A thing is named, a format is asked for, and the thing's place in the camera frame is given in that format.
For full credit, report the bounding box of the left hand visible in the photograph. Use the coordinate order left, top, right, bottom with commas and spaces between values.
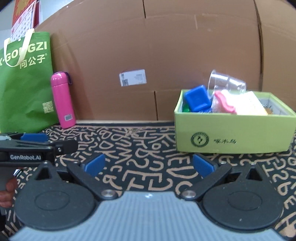
0, 177, 18, 208

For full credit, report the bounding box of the green shopping bag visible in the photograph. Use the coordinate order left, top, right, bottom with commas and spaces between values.
1, 29, 58, 133

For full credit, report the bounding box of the patterned black rug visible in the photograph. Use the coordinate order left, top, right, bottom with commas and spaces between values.
0, 121, 296, 240

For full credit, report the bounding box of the red white wall calendar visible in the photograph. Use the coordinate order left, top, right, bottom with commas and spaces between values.
10, 0, 42, 42

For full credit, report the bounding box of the large brown cardboard box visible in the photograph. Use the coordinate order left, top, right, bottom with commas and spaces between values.
37, 1, 295, 121

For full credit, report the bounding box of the white shipping label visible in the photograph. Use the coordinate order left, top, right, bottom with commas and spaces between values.
119, 69, 147, 87

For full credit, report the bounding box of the blue cube box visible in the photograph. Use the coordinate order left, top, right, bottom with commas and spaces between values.
184, 85, 212, 113

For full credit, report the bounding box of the pink thermos bottle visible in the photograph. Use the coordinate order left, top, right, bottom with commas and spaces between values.
51, 72, 76, 128

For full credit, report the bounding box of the clear plastic cup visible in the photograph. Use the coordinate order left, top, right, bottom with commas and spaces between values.
207, 70, 246, 98

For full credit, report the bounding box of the green shoe box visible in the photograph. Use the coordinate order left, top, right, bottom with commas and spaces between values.
174, 89, 295, 154

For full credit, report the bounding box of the pink wavy item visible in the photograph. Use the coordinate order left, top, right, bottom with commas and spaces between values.
211, 89, 237, 114

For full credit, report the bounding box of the yellow medicine box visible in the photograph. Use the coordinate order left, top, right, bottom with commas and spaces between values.
232, 91, 268, 116

